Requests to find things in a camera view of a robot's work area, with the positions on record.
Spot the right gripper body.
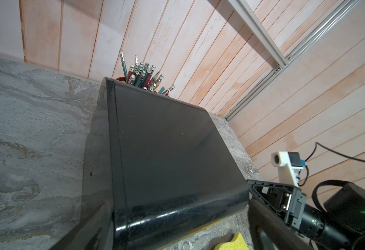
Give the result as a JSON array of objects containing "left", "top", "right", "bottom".
[{"left": 275, "top": 185, "right": 306, "bottom": 230}]

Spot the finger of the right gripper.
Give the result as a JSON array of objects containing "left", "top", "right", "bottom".
[{"left": 247, "top": 180, "right": 288, "bottom": 217}]

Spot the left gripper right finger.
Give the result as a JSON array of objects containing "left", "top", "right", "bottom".
[{"left": 248, "top": 199, "right": 311, "bottom": 250}]

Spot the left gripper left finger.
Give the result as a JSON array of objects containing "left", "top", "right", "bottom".
[{"left": 51, "top": 202, "right": 112, "bottom": 250}]

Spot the yellow sponge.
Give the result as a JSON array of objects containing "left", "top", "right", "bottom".
[{"left": 214, "top": 232, "right": 249, "bottom": 250}]

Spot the black drawer cabinet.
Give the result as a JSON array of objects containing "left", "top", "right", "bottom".
[{"left": 81, "top": 78, "right": 249, "bottom": 250}]

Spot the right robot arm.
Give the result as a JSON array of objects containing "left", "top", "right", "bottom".
[{"left": 247, "top": 180, "right": 365, "bottom": 250}]

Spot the red pencil cup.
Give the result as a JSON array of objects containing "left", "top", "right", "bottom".
[{"left": 116, "top": 77, "right": 126, "bottom": 83}]

